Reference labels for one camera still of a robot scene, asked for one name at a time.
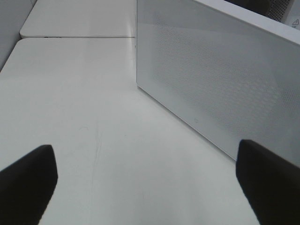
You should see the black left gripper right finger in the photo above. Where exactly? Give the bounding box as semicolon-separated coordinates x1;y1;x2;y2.
236;140;300;225

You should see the white microwave door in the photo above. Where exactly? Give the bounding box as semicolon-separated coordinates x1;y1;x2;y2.
136;0;300;165

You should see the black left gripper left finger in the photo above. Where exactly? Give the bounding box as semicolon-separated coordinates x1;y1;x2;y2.
0;145;58;225

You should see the white microwave oven body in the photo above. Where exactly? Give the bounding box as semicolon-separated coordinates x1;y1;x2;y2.
225;0;300;31

